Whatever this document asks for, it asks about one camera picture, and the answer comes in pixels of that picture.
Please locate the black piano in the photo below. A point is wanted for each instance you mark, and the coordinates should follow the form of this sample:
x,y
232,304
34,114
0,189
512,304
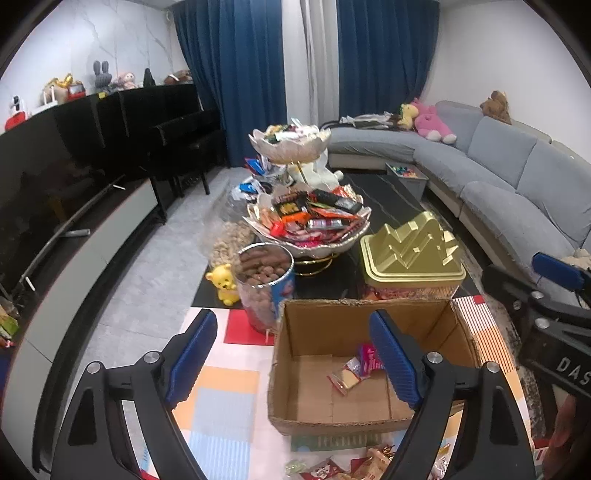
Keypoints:
x,y
172,139

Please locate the yellow bear figurine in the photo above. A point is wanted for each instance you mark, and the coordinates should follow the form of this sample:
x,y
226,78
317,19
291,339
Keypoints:
x,y
222,279

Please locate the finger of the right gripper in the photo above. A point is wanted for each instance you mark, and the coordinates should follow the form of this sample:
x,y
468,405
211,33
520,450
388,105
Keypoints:
x,y
525,303
569,277

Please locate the brown teddy bear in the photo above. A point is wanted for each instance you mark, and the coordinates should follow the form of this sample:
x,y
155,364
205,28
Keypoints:
x,y
496,106

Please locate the brown cardboard box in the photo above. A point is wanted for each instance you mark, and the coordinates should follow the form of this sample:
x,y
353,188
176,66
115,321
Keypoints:
x,y
326,378

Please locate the black television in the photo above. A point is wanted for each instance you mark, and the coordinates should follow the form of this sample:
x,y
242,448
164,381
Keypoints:
x,y
51,166

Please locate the clear jar of nuts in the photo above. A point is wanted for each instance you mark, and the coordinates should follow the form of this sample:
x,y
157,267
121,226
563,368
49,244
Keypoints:
x,y
265,276

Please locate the yellow plush toy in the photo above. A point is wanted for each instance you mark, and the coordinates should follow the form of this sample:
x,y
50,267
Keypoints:
x,y
408,114

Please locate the person right hand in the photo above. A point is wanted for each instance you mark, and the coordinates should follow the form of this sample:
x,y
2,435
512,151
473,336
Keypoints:
x,y
568,454

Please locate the clear bag of peanuts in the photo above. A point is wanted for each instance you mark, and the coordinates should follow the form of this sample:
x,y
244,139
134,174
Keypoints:
x,y
225,231

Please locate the grey storage bin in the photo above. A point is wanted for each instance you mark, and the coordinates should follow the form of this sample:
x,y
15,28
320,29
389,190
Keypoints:
x,y
410,176

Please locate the white sheer curtain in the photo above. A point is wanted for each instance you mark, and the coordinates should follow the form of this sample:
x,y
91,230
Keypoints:
x,y
311,60

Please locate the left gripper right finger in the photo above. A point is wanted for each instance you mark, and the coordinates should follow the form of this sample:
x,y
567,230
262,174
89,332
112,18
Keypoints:
x,y
492,442

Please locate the pink snack packet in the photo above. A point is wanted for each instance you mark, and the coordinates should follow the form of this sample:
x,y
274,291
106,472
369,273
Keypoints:
x,y
369,359

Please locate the blue curtain left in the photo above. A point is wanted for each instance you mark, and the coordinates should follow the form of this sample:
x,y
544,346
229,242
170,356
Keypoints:
x,y
234,51

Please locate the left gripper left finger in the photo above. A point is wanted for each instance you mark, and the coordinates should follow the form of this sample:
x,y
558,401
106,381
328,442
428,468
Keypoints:
x,y
94,443

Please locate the blue curtain right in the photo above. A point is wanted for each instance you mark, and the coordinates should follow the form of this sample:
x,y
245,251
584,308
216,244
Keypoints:
x,y
386,48

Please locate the gold lidded tin box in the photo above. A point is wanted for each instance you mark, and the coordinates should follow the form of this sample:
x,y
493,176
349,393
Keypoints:
x,y
418,260

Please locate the pink plush toy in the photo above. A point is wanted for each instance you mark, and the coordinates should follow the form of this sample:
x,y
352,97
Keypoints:
x,y
430,126

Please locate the blue curtain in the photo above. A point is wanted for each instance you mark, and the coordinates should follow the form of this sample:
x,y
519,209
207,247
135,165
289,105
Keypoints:
x,y
386,48
234,51

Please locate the grey sectional sofa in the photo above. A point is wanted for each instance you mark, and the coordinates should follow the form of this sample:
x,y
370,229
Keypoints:
x,y
510,186

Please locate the tiered shell snack tray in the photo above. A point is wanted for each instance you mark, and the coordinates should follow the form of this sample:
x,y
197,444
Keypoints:
x,y
298,202

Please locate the grey bunny plush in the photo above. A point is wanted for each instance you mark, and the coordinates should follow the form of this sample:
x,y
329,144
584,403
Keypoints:
x,y
103,77

